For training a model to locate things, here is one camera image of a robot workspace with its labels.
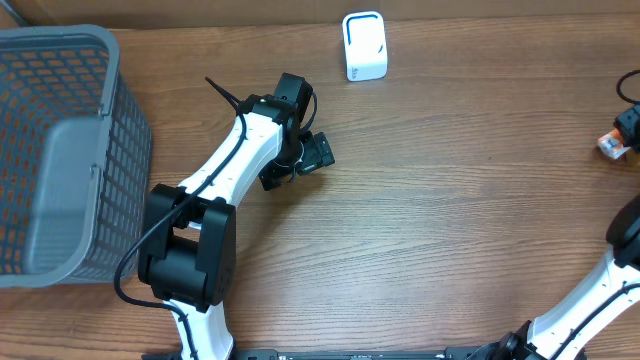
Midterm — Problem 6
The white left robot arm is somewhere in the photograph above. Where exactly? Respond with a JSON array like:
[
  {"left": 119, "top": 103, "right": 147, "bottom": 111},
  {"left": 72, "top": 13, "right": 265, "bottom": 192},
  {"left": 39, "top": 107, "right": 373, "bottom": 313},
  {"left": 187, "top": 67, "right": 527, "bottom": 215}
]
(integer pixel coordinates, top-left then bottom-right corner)
[{"left": 136, "top": 73, "right": 335, "bottom": 359}]

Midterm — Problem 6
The grey plastic basket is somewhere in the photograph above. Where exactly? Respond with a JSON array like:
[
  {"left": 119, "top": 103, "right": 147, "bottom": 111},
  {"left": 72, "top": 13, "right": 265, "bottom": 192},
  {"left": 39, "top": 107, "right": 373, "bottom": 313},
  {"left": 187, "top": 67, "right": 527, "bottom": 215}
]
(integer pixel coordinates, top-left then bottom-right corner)
[{"left": 1, "top": 25, "right": 152, "bottom": 288}]

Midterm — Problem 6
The white barcode scanner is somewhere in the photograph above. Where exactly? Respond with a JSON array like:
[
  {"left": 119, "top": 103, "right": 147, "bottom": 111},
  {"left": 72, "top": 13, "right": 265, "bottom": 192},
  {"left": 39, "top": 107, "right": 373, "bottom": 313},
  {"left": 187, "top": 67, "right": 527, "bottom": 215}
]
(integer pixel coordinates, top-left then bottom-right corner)
[{"left": 342, "top": 11, "right": 388, "bottom": 82}]

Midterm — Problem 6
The Kleenex tissue pack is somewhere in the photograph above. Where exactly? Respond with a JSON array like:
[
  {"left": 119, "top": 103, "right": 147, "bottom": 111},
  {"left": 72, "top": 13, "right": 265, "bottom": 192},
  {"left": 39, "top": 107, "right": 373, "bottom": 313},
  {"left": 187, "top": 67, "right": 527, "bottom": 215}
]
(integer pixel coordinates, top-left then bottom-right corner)
[{"left": 597, "top": 129, "right": 630, "bottom": 160}]

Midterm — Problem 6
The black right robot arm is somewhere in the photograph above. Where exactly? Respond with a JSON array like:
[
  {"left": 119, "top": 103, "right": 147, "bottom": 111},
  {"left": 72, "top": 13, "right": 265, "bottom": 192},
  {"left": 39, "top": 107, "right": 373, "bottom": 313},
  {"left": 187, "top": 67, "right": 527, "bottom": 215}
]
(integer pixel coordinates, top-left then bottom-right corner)
[{"left": 484, "top": 197, "right": 639, "bottom": 360}]

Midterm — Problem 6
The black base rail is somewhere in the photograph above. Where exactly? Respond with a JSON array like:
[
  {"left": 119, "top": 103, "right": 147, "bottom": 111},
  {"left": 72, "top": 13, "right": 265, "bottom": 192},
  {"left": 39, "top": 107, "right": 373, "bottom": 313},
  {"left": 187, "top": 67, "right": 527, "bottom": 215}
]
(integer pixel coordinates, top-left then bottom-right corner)
[{"left": 141, "top": 347, "right": 501, "bottom": 360}]

